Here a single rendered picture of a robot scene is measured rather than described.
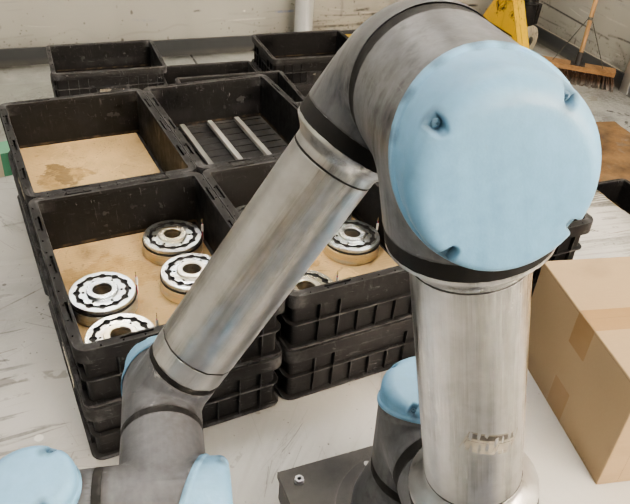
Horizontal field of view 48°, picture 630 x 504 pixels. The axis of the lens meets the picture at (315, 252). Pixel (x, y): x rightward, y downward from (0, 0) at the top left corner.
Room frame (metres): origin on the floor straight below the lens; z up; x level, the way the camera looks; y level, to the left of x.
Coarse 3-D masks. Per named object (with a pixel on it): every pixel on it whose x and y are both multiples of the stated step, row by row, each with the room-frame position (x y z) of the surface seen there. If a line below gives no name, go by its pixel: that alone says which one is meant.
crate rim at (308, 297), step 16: (272, 160) 1.19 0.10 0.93; (208, 176) 1.11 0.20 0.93; (384, 272) 0.87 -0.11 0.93; (400, 272) 0.88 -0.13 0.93; (320, 288) 0.82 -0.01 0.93; (336, 288) 0.82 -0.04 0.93; (352, 288) 0.84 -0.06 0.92; (368, 288) 0.85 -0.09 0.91; (288, 304) 0.80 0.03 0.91; (304, 304) 0.80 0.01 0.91
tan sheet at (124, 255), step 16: (112, 240) 1.03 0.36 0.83; (128, 240) 1.03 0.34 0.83; (64, 256) 0.97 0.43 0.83; (80, 256) 0.97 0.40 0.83; (96, 256) 0.98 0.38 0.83; (112, 256) 0.98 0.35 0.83; (128, 256) 0.99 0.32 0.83; (144, 256) 0.99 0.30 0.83; (64, 272) 0.93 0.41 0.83; (80, 272) 0.93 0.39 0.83; (96, 272) 0.93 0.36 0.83; (128, 272) 0.94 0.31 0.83; (144, 272) 0.94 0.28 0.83; (144, 288) 0.90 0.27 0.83; (160, 288) 0.91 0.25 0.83; (144, 304) 0.86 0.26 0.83; (160, 304) 0.87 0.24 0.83; (176, 304) 0.87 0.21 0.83; (160, 320) 0.83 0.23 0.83
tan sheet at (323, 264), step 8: (320, 256) 1.04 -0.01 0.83; (384, 256) 1.05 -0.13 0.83; (312, 264) 1.01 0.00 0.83; (320, 264) 1.01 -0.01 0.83; (328, 264) 1.01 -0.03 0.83; (336, 264) 1.02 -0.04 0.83; (344, 264) 1.02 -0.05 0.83; (368, 264) 1.02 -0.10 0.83; (376, 264) 1.03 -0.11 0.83; (384, 264) 1.03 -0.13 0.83; (392, 264) 1.03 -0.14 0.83; (320, 272) 0.99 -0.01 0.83; (328, 272) 0.99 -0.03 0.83; (336, 272) 0.99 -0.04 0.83; (344, 272) 0.99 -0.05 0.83; (352, 272) 1.00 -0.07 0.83; (360, 272) 1.00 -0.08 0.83; (368, 272) 1.00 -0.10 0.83
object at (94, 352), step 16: (176, 176) 1.10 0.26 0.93; (192, 176) 1.11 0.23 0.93; (80, 192) 1.02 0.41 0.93; (96, 192) 1.03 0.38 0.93; (208, 192) 1.08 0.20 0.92; (32, 208) 0.96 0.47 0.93; (224, 208) 1.01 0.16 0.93; (48, 240) 0.88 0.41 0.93; (48, 256) 0.84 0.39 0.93; (48, 272) 0.81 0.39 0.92; (64, 288) 0.77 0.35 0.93; (64, 304) 0.73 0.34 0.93; (64, 320) 0.70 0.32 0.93; (80, 336) 0.67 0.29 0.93; (128, 336) 0.68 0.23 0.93; (144, 336) 0.68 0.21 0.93; (80, 352) 0.65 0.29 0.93; (96, 352) 0.65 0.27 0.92; (112, 352) 0.66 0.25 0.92; (128, 352) 0.67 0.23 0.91
